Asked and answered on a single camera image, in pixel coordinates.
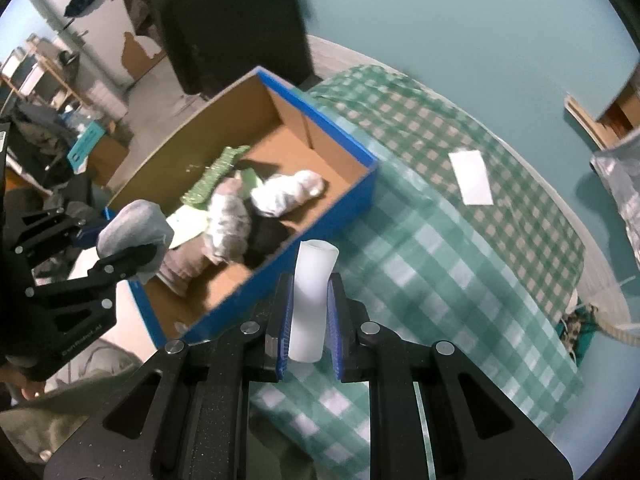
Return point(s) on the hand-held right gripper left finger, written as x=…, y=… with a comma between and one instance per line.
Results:
x=285, y=325

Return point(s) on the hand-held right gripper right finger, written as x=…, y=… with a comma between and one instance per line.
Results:
x=334, y=325

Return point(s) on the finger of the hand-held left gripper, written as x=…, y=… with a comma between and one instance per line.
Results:
x=125, y=262
x=87, y=234

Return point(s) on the white sock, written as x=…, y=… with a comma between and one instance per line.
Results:
x=312, y=300

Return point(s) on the grey sock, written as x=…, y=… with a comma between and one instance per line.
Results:
x=132, y=227

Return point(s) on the beige sock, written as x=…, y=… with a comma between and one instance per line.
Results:
x=182, y=267

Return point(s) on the light green cloth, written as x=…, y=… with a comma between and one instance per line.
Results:
x=187, y=225

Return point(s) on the black sock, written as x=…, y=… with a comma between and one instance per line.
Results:
x=267, y=240

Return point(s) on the blue cardboard box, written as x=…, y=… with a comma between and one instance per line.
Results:
x=325, y=220

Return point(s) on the grey white patterned cloth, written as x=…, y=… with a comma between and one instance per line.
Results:
x=227, y=225

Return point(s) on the green speckled sock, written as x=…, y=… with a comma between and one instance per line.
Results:
x=215, y=175

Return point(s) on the person's left hand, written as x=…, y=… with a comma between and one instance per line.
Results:
x=25, y=389

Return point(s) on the grey green clothing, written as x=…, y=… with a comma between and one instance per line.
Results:
x=75, y=400

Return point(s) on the teal box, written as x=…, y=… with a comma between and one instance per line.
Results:
x=87, y=145

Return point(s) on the wooden shelf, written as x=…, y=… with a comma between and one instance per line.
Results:
x=45, y=67

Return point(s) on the green beige checkered sheet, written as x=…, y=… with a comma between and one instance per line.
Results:
x=500, y=240

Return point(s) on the white paper sheet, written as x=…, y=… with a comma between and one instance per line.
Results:
x=472, y=177

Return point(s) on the dark umbrella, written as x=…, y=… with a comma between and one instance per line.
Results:
x=82, y=2

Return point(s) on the dark cabinet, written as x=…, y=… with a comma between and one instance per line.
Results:
x=235, y=25

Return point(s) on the striped tube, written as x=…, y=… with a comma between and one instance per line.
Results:
x=622, y=332

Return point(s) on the silver foil sheet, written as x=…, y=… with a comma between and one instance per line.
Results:
x=622, y=185

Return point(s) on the wooden board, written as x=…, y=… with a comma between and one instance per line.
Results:
x=582, y=115

